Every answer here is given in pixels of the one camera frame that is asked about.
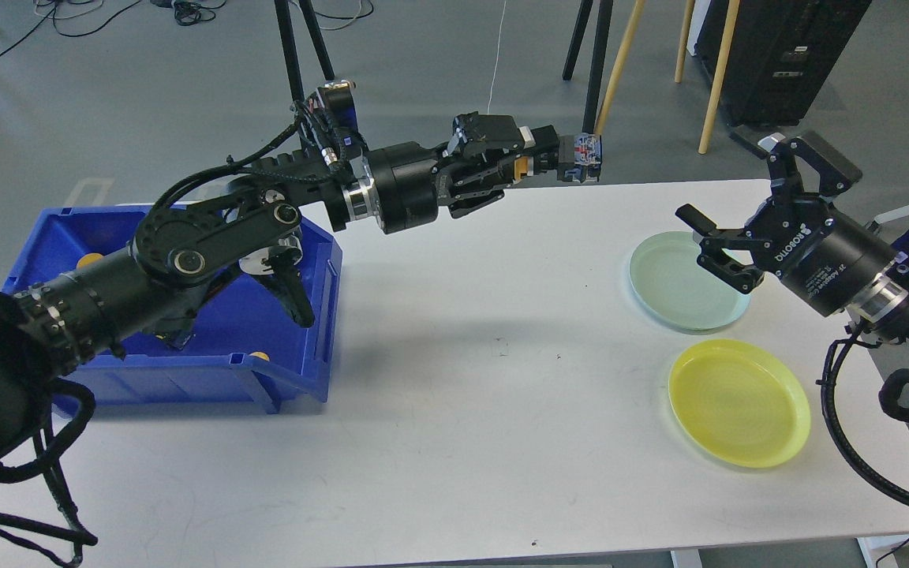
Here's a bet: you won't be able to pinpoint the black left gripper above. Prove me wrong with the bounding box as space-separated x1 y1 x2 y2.
365 114 578 234

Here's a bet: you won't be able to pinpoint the yellow button far left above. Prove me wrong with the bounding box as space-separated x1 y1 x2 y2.
76 252 104 268

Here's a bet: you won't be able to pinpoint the black cabinet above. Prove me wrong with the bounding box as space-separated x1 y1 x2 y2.
719 1 870 127

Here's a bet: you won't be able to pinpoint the blue plastic bin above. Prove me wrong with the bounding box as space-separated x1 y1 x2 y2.
2 204 342 413

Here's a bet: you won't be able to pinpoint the black stand legs centre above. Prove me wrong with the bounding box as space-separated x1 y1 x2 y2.
562 1 615 134

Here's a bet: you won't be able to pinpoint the yellow plate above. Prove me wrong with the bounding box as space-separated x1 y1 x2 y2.
668 338 811 469

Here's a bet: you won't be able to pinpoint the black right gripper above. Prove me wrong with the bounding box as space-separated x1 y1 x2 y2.
675 132 909 319

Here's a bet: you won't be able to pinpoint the light green plate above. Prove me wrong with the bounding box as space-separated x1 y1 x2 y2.
628 231 750 334

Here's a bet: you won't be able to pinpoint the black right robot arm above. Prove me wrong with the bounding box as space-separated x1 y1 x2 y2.
675 127 909 507

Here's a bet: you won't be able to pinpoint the wooden stand legs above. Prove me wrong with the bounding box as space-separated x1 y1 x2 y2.
593 0 742 155

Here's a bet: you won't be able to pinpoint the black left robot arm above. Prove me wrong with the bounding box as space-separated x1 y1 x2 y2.
0 80 602 567

